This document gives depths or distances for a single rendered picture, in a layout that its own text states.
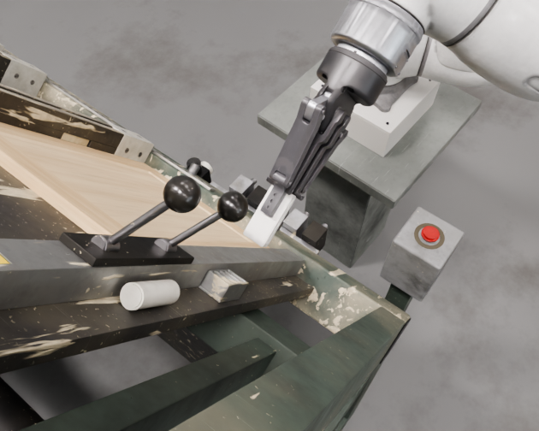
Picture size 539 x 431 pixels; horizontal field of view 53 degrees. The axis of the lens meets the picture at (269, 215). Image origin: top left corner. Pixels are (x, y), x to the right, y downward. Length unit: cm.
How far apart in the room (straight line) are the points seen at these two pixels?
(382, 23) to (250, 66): 237
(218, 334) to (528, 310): 164
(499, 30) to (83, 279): 50
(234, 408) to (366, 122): 121
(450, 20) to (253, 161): 194
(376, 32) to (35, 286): 41
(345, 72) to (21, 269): 37
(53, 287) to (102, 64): 261
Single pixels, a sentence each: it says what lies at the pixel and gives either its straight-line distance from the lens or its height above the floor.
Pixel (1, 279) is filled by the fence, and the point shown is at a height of 159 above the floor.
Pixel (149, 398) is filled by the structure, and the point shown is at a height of 142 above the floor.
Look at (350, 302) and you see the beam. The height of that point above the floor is 89.
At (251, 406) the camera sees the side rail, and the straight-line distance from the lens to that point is 44.
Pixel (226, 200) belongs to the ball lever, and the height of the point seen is 145.
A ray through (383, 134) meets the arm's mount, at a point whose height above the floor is 84.
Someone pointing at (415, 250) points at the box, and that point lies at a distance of 123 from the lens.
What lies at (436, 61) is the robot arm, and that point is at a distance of 148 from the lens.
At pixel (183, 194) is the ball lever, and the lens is 52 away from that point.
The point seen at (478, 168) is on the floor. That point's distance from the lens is 266.
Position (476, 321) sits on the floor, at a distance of 226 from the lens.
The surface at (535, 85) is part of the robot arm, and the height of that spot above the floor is 153.
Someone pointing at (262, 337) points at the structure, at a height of 113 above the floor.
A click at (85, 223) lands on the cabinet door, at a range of 77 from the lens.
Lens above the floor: 197
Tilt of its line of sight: 57 degrees down
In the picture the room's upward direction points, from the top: straight up
